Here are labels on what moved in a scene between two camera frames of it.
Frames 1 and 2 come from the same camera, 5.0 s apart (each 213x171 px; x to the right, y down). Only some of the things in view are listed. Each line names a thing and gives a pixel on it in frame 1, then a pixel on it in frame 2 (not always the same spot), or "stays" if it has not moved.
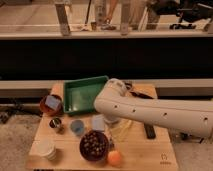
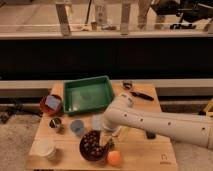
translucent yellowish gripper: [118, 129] → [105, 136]
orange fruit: [114, 157] stays
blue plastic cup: [77, 127] stays
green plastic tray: [80, 95] stays
